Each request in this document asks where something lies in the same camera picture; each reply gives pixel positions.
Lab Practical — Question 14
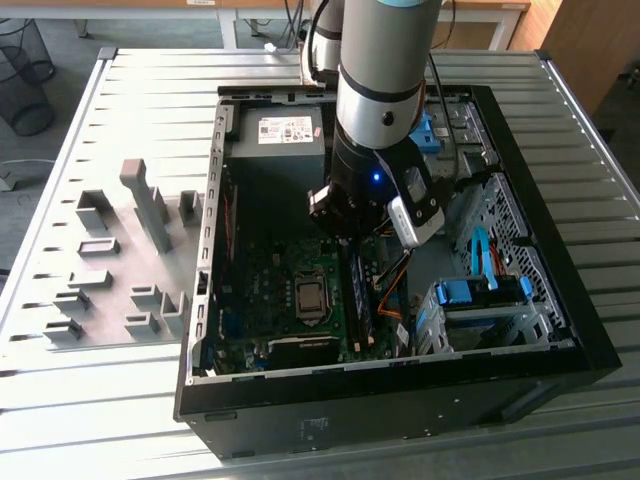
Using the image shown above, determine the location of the grey Dell power supply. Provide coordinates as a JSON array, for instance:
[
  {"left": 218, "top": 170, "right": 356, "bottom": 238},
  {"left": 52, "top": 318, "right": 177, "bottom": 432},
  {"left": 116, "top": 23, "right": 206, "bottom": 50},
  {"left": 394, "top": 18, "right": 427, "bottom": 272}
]
[{"left": 225, "top": 104, "right": 336, "bottom": 240}]

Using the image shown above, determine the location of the black CPU socket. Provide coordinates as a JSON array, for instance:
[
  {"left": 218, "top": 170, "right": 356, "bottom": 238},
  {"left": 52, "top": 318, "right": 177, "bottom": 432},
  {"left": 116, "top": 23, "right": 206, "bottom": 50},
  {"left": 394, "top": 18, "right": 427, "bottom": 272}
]
[{"left": 292, "top": 269, "right": 334, "bottom": 326}]

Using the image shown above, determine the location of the silver CPU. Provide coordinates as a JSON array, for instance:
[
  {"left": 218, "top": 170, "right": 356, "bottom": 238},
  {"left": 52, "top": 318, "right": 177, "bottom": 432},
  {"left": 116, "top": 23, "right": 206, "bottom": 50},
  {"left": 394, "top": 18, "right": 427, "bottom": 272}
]
[{"left": 298, "top": 282, "right": 325, "bottom": 312}]

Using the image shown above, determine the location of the green motherboard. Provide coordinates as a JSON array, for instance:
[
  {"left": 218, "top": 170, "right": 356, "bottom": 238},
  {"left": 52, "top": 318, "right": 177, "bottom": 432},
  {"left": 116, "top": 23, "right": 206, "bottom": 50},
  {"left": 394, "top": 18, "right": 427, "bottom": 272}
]
[{"left": 209, "top": 229, "right": 401, "bottom": 374}]

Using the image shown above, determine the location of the hard disk in blue carrier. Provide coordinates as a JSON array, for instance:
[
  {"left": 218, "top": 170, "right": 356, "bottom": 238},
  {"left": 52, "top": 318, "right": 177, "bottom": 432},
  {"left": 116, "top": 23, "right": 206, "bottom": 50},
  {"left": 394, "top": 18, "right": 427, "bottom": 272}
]
[{"left": 433, "top": 274, "right": 532, "bottom": 307}]

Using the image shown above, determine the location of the grey metal drive cage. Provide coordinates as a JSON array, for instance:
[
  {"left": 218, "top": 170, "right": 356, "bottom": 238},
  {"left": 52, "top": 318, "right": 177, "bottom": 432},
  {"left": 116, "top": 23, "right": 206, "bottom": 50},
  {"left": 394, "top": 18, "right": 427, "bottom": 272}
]
[{"left": 423, "top": 97, "right": 501, "bottom": 211}]

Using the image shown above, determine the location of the black graphics card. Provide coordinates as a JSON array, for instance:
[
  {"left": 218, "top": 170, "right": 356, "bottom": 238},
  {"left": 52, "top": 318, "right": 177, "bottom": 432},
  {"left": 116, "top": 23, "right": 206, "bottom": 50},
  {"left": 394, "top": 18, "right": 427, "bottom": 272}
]
[{"left": 264, "top": 333, "right": 344, "bottom": 369}]

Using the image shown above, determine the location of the grey perforated disk bay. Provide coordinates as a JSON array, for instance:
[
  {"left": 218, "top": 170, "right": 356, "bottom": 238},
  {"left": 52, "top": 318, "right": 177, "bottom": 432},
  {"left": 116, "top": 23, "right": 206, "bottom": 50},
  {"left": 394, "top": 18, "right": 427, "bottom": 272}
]
[{"left": 412, "top": 279, "right": 574, "bottom": 357}]

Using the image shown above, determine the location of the grey plastic parts rack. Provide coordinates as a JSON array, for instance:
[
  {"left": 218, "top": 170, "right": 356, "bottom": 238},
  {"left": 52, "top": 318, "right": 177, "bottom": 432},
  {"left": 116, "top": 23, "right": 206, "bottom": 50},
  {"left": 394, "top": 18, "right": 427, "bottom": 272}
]
[{"left": 42, "top": 157, "right": 206, "bottom": 351}]

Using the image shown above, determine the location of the black open PC case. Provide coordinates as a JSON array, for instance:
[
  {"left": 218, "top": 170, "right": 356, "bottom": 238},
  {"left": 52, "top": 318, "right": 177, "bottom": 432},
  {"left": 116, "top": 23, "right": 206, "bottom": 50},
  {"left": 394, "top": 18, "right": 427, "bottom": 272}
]
[{"left": 172, "top": 83, "right": 624, "bottom": 461}]

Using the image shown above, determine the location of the brown wooden cabinet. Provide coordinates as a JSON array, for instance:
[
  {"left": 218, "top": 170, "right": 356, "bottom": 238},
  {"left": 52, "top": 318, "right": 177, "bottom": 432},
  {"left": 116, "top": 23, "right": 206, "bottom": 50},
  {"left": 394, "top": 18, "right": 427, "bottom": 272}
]
[{"left": 539, "top": 0, "right": 640, "bottom": 119}]

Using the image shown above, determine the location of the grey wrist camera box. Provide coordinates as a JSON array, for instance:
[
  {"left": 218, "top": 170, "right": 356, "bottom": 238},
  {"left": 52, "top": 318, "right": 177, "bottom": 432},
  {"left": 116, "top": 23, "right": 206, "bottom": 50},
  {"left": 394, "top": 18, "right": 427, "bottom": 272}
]
[{"left": 379, "top": 139, "right": 447, "bottom": 250}]

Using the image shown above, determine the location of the flat orange wire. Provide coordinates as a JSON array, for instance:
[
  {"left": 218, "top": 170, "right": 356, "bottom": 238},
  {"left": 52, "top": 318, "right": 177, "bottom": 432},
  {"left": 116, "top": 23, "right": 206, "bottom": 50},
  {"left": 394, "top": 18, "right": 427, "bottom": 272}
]
[{"left": 377, "top": 272, "right": 402, "bottom": 320}]

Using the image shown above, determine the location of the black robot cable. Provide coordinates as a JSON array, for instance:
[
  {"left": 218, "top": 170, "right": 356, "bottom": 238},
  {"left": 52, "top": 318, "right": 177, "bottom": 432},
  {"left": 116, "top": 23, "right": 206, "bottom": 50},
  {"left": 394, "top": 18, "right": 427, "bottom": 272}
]
[{"left": 304, "top": 0, "right": 461, "bottom": 189}]

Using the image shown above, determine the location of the red black twisted wire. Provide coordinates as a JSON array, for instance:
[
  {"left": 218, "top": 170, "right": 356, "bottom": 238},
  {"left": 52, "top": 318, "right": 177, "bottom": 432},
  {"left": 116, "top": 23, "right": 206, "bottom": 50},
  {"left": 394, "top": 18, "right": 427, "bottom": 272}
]
[{"left": 222, "top": 184, "right": 237, "bottom": 264}]

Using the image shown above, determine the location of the blue SATA wire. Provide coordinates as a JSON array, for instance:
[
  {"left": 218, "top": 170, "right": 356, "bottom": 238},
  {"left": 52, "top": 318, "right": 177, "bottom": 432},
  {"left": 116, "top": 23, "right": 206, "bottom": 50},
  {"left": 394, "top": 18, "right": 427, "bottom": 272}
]
[{"left": 470, "top": 226, "right": 500, "bottom": 290}]

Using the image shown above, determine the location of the black wire waste basket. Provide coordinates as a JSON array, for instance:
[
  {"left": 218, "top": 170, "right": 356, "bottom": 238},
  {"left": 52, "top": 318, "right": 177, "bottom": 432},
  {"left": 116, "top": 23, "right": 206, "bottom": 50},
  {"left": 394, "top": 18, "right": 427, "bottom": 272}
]
[{"left": 0, "top": 19, "right": 57, "bottom": 137}]

